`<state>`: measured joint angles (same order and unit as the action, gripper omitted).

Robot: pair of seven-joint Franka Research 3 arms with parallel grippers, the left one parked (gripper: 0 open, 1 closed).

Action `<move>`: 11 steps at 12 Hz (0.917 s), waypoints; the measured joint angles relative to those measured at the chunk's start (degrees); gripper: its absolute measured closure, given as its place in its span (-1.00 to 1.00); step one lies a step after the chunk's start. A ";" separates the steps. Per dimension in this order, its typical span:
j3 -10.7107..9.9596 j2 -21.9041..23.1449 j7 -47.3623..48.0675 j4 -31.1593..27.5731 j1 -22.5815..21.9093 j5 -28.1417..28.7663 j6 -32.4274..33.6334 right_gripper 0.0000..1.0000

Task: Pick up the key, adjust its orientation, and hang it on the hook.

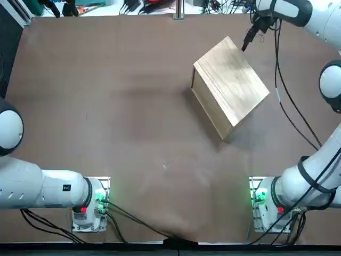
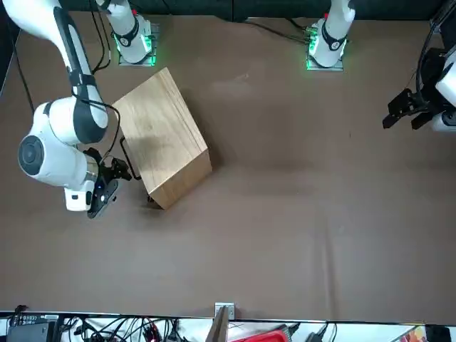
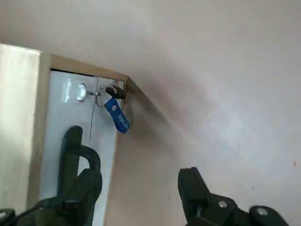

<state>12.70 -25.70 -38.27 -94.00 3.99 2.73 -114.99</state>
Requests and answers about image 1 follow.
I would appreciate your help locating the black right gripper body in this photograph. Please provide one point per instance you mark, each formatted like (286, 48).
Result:
(262, 23)

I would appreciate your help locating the wooden box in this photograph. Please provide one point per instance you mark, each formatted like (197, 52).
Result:
(231, 82)

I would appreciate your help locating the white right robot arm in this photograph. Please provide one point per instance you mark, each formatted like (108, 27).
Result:
(293, 184)

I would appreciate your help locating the black tripod leg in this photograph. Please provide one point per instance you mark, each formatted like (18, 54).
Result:
(53, 8)
(69, 8)

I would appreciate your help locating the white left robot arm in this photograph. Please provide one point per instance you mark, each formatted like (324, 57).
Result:
(26, 184)

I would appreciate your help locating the aluminium frame rail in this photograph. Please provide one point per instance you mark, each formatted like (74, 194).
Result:
(25, 13)

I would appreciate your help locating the green case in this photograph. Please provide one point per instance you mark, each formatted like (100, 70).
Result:
(37, 8)

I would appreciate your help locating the orange printed packet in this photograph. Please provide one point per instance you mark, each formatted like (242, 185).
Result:
(81, 10)

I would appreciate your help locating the red tray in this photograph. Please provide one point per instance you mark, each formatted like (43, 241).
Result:
(152, 1)

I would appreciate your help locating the upright post with bracket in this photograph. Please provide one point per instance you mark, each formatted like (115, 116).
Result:
(179, 9)

